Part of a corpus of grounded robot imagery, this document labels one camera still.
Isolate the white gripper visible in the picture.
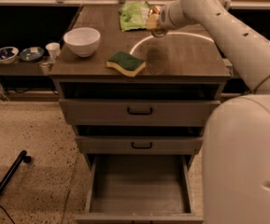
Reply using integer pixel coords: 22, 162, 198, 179
146, 1, 184, 30

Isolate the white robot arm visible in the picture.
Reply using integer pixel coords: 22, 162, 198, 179
148, 0, 270, 224

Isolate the grey drawer cabinet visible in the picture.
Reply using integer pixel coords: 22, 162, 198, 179
50, 6, 230, 163

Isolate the grey top drawer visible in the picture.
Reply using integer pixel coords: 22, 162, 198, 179
60, 99, 220, 127

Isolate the grey middle drawer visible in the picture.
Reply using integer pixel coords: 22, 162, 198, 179
76, 136, 203, 155

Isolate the grey open bottom drawer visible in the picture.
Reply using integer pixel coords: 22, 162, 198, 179
75, 155, 204, 224

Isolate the green chip bag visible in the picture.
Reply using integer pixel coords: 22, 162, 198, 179
119, 1, 150, 32

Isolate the green yellow sponge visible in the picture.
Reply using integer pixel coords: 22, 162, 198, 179
107, 51, 146, 77

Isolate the white bowl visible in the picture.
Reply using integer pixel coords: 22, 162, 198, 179
64, 27, 101, 57

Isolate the white paper cup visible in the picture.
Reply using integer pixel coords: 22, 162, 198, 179
46, 42, 61, 61

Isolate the grey side shelf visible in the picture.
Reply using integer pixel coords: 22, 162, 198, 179
0, 57, 53, 76

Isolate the dark grey bowl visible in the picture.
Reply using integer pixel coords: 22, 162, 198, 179
19, 47, 44, 63

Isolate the blue patterned bowl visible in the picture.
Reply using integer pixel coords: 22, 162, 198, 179
0, 47, 19, 63

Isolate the black left stand leg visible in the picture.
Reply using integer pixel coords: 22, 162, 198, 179
0, 150, 32, 195

